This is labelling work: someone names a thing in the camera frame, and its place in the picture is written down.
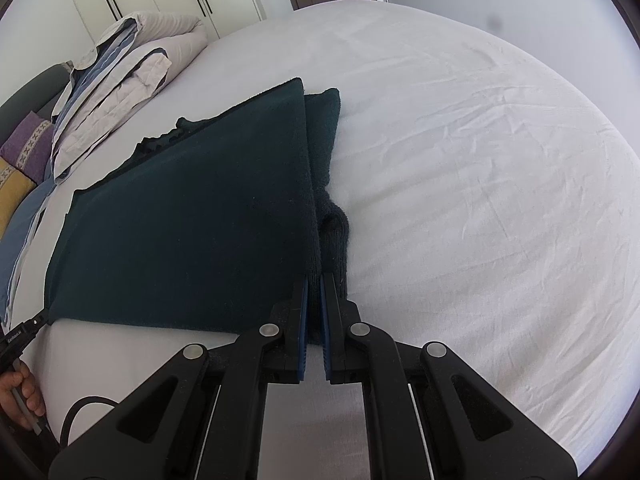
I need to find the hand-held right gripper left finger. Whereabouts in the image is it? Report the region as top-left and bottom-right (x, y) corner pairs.
(47, 276), (311, 480)

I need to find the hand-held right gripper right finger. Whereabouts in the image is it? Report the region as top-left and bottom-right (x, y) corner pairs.
(319, 272), (574, 480)

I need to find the dark green sweater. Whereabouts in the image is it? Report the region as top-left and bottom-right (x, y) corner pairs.
(44, 77), (351, 347)

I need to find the person's left hand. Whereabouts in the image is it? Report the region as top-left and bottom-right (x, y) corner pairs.
(0, 359), (47, 430)

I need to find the blue grey pillow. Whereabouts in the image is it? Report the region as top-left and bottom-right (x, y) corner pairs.
(0, 177), (59, 332)

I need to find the yellow patterned pillow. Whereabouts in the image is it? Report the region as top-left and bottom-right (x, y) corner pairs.
(0, 157), (37, 241)

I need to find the purple patterned pillow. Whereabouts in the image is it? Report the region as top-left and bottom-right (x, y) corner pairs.
(0, 111), (55, 185)

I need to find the bed with white sheet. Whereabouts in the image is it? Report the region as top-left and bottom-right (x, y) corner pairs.
(0, 0), (640, 472)

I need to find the grey upholstered headboard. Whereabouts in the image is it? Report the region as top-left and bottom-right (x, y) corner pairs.
(0, 62), (74, 122)

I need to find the folded beige blue duvet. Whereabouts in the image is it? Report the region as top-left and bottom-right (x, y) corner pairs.
(50, 11), (209, 185)

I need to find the black cable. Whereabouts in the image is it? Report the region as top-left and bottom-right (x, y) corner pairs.
(58, 394), (124, 449)

